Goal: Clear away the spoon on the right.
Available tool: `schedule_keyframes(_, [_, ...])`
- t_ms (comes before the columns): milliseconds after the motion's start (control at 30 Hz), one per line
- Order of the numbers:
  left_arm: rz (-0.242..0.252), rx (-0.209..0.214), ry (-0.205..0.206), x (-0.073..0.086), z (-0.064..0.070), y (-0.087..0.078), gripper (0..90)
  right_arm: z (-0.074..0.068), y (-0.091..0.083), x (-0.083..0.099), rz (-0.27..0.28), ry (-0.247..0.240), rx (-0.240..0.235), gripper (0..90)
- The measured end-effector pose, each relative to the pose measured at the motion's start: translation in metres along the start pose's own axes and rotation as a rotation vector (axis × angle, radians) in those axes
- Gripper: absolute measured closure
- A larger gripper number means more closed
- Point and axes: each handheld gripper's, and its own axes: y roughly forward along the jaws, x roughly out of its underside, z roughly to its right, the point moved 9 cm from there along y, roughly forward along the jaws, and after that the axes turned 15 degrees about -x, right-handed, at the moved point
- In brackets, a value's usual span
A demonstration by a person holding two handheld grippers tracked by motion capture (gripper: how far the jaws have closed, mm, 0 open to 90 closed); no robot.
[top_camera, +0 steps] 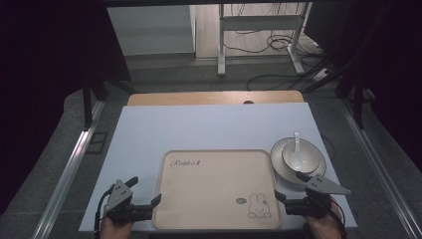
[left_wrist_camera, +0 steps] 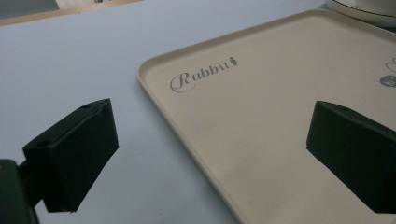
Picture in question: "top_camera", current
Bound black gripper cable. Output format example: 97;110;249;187
94;186;115;239
329;198;348;239

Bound person's left hand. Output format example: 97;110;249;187
99;216;136;239

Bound dark floor hatch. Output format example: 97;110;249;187
85;130;109;155

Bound wooden table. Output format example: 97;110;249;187
126;90;306;108

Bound black metal stand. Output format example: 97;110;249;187
81;79;110;131
351;83;366;130

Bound white metal desk frame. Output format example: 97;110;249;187
216;2;314;78

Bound aluminium rail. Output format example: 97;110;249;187
30;99;106;239
337;98;422;239

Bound black slanted stand leg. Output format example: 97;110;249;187
299;61;353;95

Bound black floor cables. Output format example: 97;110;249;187
222;3;330;92

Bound white ceramic spoon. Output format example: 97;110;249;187
291;130;309;169

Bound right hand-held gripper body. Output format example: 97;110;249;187
284;174;352;219

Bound white board table cover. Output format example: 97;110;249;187
78;102;359;233

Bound white ceramic bowl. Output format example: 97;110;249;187
281;139;322;174

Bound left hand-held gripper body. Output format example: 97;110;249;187
104;178;155;227

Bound beige tray with rabbit print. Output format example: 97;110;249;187
151;148;284;231

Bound white ceramic plate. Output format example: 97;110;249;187
269;136;327;186

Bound person's right hand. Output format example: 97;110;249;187
304;201;345;239

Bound white power strip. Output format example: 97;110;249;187
312;67;331;83

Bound black curtain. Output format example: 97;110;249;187
334;0;422;172
0;0;131;216

